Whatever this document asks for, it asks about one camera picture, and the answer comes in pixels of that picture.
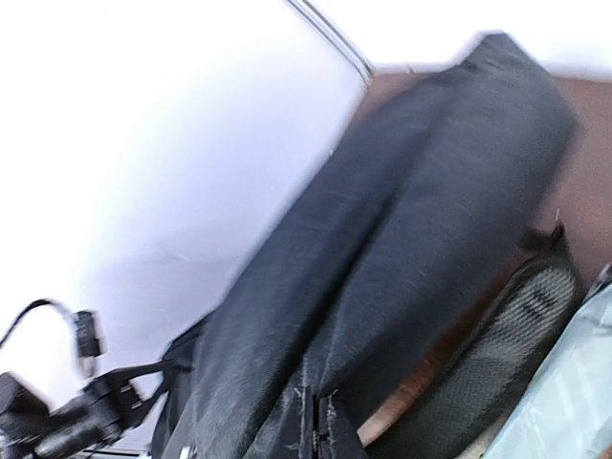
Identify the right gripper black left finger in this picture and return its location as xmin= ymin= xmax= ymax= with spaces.
xmin=296 ymin=385 xmax=318 ymax=459

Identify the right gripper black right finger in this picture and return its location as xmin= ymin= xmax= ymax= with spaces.
xmin=318 ymin=391 xmax=366 ymax=459

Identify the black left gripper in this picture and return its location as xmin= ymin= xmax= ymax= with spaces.
xmin=72 ymin=311 xmax=165 ymax=443

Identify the black student backpack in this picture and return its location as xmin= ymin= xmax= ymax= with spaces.
xmin=151 ymin=33 xmax=577 ymax=458

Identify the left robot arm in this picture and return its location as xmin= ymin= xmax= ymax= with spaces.
xmin=1 ymin=298 xmax=167 ymax=458

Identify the grey plastic bag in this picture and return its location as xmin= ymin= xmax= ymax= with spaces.
xmin=484 ymin=265 xmax=611 ymax=459

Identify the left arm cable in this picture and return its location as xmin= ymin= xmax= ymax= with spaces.
xmin=0 ymin=298 xmax=80 ymax=345

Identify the left aluminium frame post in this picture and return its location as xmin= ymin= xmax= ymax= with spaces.
xmin=286 ymin=0 xmax=375 ymax=84

